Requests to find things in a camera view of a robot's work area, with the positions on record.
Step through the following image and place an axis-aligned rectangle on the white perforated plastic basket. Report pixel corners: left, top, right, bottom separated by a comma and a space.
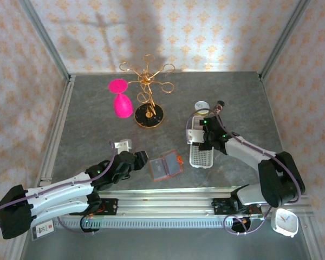
188, 113, 215, 169

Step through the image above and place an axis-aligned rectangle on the grey striped credit card stack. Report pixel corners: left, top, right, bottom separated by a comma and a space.
192, 115, 205, 131

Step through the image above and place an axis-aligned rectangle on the small dark-capped spice bottle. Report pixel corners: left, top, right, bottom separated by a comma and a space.
212, 100, 225, 114

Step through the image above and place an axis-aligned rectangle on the orange card holder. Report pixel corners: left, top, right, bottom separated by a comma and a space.
148, 149, 184, 182

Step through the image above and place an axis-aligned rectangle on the gold tin can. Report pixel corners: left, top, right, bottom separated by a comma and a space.
194, 100, 211, 115

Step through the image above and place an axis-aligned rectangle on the pink wine glass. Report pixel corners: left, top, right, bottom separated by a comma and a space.
108, 78, 133, 119

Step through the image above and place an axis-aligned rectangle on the black round device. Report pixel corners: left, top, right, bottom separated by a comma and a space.
229, 215, 253, 235
80, 215, 102, 234

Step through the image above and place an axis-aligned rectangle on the clear sleeved label tag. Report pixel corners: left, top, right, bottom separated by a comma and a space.
32, 220, 56, 239

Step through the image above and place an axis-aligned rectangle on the white alarm clock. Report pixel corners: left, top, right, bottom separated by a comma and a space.
270, 207, 300, 238

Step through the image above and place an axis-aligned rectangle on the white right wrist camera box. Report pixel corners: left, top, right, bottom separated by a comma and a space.
187, 129, 206, 144

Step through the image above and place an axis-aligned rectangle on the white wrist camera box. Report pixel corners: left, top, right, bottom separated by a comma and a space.
113, 139, 133, 152
187, 129, 206, 144

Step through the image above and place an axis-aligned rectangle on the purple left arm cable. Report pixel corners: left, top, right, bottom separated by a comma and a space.
0, 139, 117, 236

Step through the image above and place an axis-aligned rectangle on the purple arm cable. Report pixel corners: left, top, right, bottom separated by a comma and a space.
0, 139, 117, 236
185, 107, 301, 236

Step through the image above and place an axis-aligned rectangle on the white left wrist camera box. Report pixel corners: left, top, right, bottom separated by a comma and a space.
113, 139, 133, 152

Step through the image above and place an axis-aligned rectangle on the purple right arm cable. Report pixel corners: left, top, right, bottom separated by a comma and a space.
185, 107, 301, 236

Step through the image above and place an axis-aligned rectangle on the gold wire glass rack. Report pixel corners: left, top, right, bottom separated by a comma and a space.
119, 54, 176, 130

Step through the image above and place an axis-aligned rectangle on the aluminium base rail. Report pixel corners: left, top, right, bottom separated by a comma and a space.
17, 186, 314, 219

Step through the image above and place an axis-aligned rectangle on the aluminium table side rail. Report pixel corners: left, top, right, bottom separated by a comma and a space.
258, 73, 298, 194
34, 75, 76, 194

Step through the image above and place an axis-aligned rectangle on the grey slotted cable duct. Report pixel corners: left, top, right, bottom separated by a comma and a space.
29, 218, 263, 229

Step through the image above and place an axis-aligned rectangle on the aluminium frame post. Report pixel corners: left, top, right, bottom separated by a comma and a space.
258, 0, 314, 82
17, 0, 73, 82

